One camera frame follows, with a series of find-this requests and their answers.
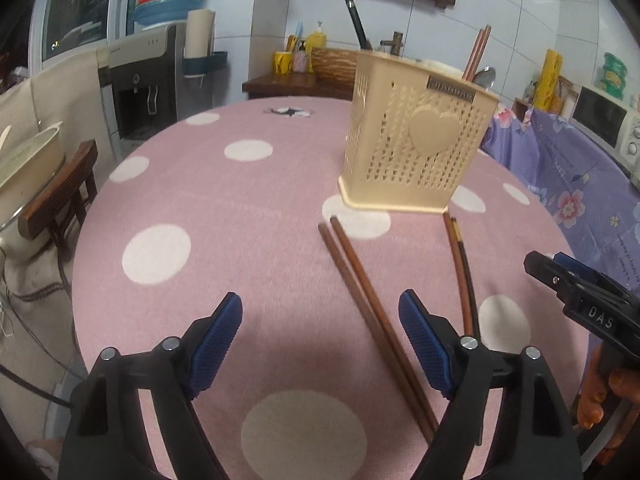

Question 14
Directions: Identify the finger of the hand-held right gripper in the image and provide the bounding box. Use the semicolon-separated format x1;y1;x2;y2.
524;251;576;306
552;252;640;306

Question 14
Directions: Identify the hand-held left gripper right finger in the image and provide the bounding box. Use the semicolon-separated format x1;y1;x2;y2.
398;289;583;480

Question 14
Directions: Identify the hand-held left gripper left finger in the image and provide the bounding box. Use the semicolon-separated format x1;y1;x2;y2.
59;291;244;480

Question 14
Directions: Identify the brown wooden chopstick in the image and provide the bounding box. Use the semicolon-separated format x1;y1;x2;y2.
318;223;436;445
467;25;493;82
442;211;475;337
329;215;441;433
462;26;486;81
450;217;483;447

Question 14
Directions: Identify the cream plastic utensil holder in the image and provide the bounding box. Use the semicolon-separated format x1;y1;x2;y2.
337;50;501;213

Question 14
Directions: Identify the large metal spoon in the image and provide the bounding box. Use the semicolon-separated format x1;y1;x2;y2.
472;66;497;92

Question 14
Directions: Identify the person's right hand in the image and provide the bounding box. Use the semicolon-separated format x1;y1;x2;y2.
577;345;633;431

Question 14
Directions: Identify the purple floral cloth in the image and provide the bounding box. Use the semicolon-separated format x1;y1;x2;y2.
480;107;640;286

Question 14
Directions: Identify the white microwave oven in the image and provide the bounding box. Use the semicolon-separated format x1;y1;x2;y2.
570;85;640;173

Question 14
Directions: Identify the dark wooden chair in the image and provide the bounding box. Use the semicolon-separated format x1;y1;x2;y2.
18;139;99;261

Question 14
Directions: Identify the grey water dispenser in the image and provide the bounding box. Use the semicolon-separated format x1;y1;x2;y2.
106;24;188;142

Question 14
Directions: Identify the cream cooking pot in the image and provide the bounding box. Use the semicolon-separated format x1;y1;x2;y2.
0;121;67;203

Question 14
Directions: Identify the wooden counter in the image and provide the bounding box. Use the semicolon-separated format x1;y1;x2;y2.
242;71;355;102

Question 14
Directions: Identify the bronze faucet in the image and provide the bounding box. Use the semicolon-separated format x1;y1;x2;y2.
379;31;405;56

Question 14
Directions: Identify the grey blue cup holder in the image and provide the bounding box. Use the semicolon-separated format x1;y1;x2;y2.
182;51;228;78

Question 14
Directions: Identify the yellow toothbrush cup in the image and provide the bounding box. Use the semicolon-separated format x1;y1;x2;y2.
272;35;296;76

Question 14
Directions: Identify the wicker pattern basin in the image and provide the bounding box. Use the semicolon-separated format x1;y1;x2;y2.
310;46;362;87

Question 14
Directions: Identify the paper cup stack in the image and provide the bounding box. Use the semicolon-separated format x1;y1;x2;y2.
186;8;216;58

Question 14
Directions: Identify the yellow soap bottle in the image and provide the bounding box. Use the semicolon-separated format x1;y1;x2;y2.
305;20;329;57

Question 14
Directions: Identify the window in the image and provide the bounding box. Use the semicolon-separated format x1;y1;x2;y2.
30;0;128;63

